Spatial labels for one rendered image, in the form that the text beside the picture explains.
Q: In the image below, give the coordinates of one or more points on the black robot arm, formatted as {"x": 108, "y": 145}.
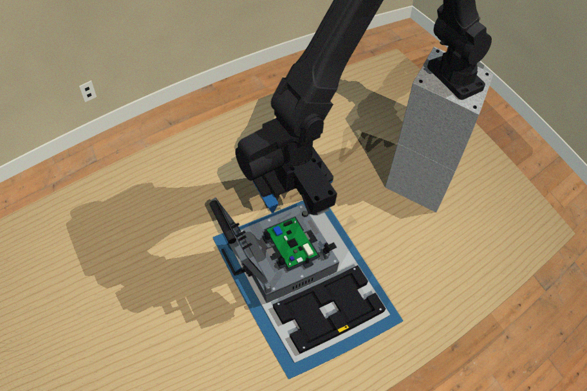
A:
{"x": 303, "y": 98}

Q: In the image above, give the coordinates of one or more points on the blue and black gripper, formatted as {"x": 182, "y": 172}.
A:
{"x": 270, "y": 187}

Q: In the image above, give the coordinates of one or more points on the green circuit board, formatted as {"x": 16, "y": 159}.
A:
{"x": 291, "y": 242}

